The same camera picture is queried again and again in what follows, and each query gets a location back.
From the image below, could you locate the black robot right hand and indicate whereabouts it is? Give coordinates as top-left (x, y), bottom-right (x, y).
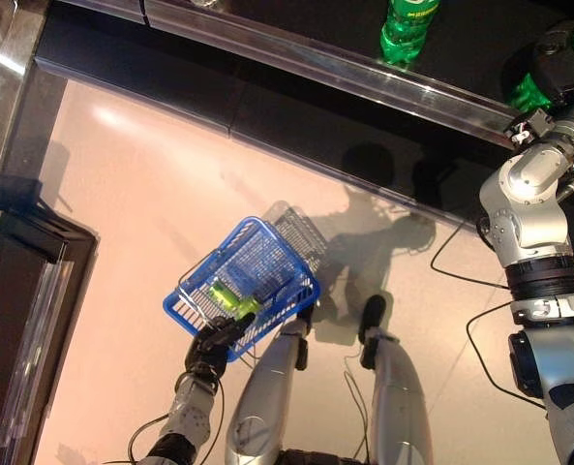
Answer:
top-left (500, 19), bottom-right (574, 107)

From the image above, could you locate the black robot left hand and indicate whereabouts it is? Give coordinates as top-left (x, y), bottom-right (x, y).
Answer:
top-left (184, 312), bottom-right (257, 380)

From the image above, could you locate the green sprite bottle yellow cap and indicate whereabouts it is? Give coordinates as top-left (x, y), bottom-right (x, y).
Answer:
top-left (505, 13), bottom-right (574, 111)
top-left (379, 0), bottom-right (441, 65)

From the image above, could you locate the blue plastic shopping basket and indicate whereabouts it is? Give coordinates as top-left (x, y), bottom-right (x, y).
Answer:
top-left (163, 215), bottom-right (322, 364)

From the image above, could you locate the bright green drink can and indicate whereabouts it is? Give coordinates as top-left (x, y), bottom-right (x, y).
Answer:
top-left (207, 282), bottom-right (264, 322)

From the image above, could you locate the silver robot left leg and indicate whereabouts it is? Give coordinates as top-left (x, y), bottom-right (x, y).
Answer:
top-left (224, 302), bottom-right (317, 465)

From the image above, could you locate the silver robot leg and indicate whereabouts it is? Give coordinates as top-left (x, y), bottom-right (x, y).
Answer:
top-left (224, 302), bottom-right (317, 465)
top-left (357, 294), bottom-right (434, 465)

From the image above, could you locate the black middle shelf board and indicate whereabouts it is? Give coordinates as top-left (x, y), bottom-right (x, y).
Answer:
top-left (48, 0), bottom-right (574, 149)

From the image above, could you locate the black shelf board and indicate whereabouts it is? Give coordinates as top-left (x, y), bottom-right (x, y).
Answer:
top-left (33, 9), bottom-right (574, 287)
top-left (48, 0), bottom-right (574, 149)

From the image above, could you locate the silver robot right leg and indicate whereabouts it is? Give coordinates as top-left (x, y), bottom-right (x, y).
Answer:
top-left (357, 294), bottom-right (434, 465)

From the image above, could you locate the black bottom shelf board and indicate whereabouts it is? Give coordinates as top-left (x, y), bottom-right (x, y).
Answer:
top-left (33, 9), bottom-right (574, 287)

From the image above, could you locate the glossy brown end panel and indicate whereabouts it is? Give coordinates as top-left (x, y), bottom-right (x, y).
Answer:
top-left (0, 0), bottom-right (68, 171)

